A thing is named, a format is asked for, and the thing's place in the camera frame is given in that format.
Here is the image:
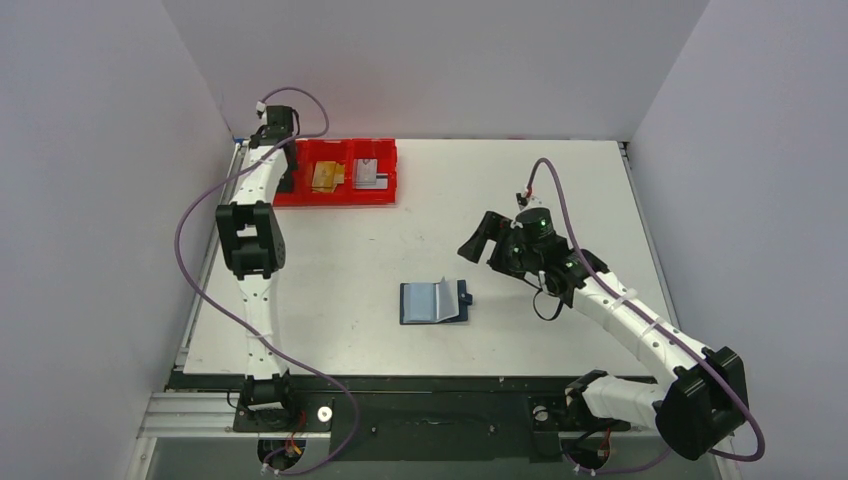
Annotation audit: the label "silver cards in bin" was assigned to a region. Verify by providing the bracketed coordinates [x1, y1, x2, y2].
[353, 158, 389, 190]

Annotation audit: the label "navy blue card holder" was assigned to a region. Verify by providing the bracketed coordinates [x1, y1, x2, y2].
[399, 278, 474, 325]

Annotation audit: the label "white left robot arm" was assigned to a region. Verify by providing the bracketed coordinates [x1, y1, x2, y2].
[215, 104, 299, 430]

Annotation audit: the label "gold cards in bin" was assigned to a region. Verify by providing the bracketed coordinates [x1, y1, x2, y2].
[310, 161, 346, 194]

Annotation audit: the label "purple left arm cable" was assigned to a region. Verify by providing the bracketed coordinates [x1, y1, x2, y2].
[174, 86, 362, 478]

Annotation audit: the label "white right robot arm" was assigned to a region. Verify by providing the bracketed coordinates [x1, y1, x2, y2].
[457, 207, 748, 460]

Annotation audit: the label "red three-compartment bin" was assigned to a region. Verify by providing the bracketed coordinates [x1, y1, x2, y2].
[273, 138, 398, 207]

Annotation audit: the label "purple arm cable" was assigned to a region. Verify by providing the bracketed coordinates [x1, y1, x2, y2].
[174, 86, 362, 478]
[526, 157, 766, 477]

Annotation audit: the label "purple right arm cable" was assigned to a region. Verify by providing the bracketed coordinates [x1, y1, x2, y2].
[526, 157, 766, 477]

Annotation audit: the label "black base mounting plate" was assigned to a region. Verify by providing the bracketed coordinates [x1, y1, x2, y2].
[166, 372, 631, 467]

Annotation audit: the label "aluminium frame rail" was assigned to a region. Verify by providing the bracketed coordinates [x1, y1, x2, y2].
[135, 390, 737, 440]

